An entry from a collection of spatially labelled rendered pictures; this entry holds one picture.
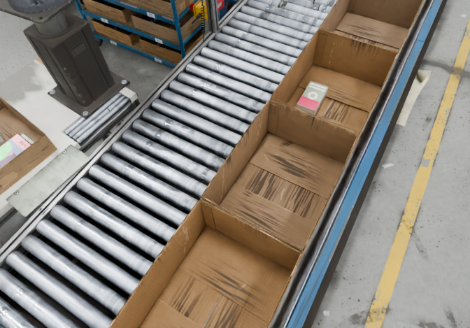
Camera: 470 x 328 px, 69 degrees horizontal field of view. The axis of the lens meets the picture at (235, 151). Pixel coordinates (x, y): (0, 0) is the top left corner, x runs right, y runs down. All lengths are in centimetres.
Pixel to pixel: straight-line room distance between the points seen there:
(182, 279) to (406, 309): 129
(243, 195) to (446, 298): 133
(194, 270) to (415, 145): 183
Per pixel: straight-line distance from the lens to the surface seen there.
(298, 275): 101
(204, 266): 101
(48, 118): 167
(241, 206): 106
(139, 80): 280
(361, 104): 135
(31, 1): 138
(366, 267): 202
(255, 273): 100
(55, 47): 144
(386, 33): 169
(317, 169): 115
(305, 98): 128
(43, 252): 134
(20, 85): 189
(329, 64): 145
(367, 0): 172
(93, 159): 145
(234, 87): 157
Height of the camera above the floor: 185
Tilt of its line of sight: 56 degrees down
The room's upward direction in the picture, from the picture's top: 4 degrees counter-clockwise
